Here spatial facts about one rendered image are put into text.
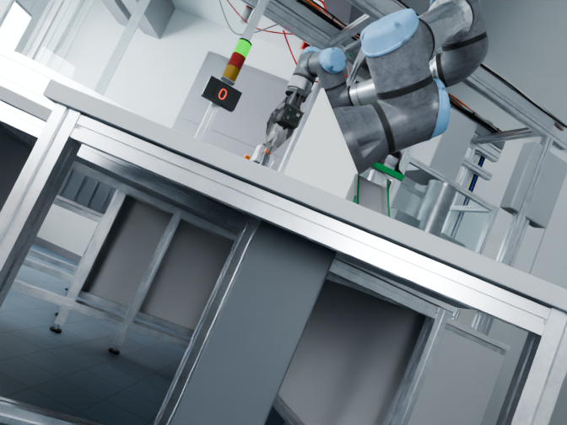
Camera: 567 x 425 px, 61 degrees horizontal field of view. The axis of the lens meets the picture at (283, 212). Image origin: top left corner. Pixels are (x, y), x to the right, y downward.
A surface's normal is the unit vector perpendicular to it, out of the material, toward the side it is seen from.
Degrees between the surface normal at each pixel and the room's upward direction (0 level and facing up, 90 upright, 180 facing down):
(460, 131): 90
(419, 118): 112
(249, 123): 90
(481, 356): 90
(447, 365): 90
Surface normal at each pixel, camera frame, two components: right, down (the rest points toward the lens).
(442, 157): 0.36, 0.04
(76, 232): -0.07, -0.16
